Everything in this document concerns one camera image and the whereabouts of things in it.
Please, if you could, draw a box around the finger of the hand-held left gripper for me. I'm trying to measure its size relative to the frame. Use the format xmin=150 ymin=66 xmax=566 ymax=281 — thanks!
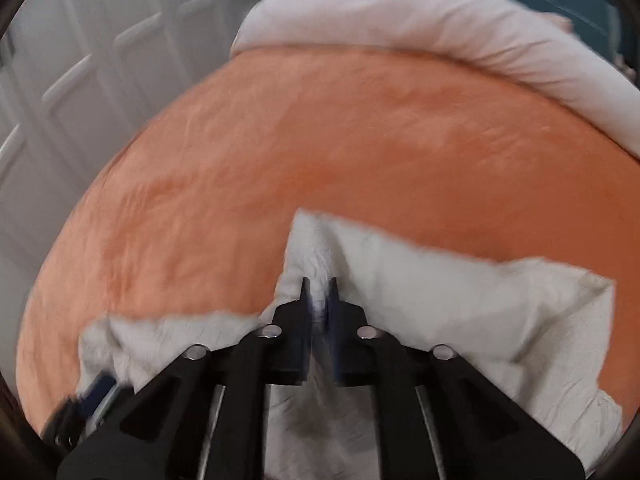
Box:
xmin=42 ymin=370 xmax=127 ymax=453

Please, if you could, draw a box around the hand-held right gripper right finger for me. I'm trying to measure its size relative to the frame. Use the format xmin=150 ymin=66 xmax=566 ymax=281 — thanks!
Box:
xmin=326 ymin=277 xmax=586 ymax=480

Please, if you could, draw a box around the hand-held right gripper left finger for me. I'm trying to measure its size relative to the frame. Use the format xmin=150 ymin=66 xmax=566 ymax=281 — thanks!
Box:
xmin=57 ymin=277 xmax=314 ymax=480

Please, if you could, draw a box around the white duvet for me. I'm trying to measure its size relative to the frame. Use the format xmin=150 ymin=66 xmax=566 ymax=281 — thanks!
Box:
xmin=77 ymin=209 xmax=623 ymax=480

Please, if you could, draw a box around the orange plush bed blanket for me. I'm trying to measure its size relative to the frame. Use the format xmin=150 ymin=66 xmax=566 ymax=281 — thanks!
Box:
xmin=15 ymin=45 xmax=640 ymax=441

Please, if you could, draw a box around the pale pink duvet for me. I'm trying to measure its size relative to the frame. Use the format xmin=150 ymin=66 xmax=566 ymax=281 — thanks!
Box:
xmin=230 ymin=0 xmax=640 ymax=158

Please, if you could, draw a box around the white panelled wardrobe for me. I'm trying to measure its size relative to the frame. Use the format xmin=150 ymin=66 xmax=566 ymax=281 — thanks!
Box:
xmin=0 ymin=0 xmax=266 ymax=311

